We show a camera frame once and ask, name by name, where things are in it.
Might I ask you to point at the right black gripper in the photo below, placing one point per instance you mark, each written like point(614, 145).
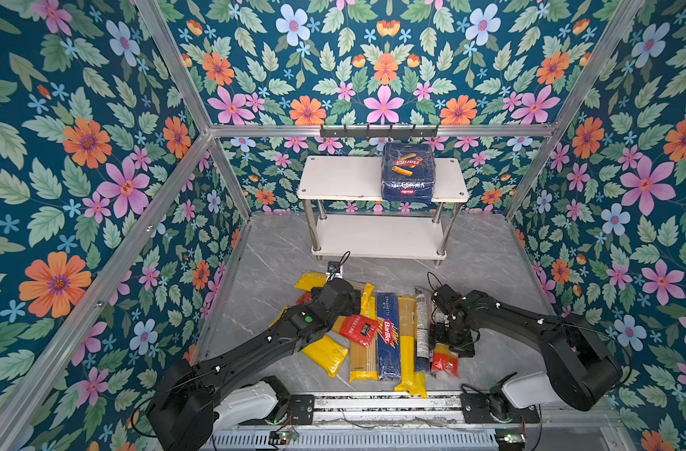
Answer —
point(435, 334)

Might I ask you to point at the red spaghetti bag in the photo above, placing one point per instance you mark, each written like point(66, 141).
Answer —
point(352, 322)

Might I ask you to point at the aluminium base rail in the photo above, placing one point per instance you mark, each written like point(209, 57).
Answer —
point(395, 421)

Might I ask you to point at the metal hook rail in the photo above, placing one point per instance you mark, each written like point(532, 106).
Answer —
point(394, 132)

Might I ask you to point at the yellow spaghetti bag top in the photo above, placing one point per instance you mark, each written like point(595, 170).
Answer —
point(311, 280)

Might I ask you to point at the blue Barilla spaghetti box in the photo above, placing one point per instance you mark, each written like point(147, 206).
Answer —
point(388, 347)

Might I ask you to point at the red-edged spaghetti bag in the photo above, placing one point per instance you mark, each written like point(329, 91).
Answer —
point(444, 361)

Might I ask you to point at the yellow spaghetti bag long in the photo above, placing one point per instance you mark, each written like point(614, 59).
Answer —
point(411, 382)

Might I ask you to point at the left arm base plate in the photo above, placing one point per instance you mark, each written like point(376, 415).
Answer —
point(295, 409)

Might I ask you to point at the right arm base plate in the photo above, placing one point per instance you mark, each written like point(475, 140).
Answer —
point(477, 410)

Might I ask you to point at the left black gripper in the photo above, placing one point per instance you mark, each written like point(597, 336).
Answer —
point(351, 304)

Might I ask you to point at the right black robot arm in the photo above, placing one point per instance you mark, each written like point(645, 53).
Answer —
point(579, 368)

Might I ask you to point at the blue Barilla pasta bag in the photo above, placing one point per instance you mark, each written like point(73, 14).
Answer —
point(408, 173)

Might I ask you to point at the white two-tier shelf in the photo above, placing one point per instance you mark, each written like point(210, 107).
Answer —
point(376, 236)

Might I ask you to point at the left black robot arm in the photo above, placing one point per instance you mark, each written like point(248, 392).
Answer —
point(193, 401)

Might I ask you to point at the clear spaghetti bag label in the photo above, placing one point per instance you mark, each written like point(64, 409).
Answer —
point(423, 323)

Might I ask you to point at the yellow spaghetti bag upright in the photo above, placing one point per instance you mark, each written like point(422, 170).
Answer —
point(363, 363)

